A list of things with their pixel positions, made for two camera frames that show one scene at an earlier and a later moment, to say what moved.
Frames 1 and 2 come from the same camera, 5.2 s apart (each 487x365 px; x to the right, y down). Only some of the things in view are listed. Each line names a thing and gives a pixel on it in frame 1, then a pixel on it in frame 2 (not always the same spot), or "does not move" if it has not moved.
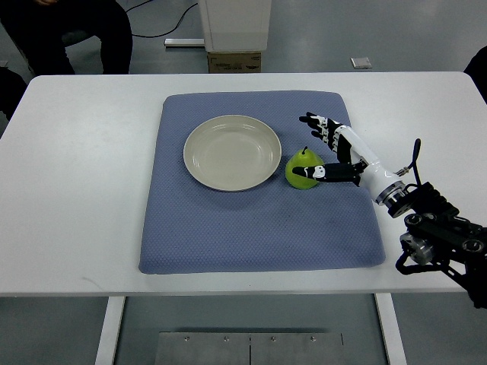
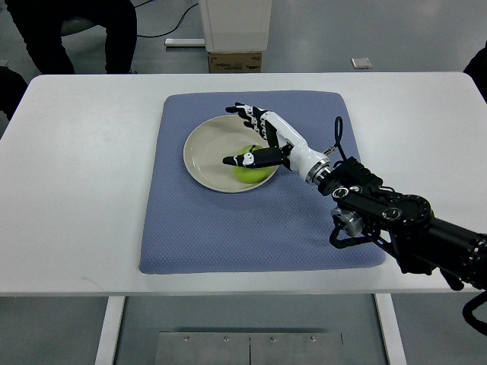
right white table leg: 392,329 does not move
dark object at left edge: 12,87 does not move
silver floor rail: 183,42 does not move
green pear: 302,157 -> 253,176
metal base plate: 249,348 does not move
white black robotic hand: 355,163 -> 286,147
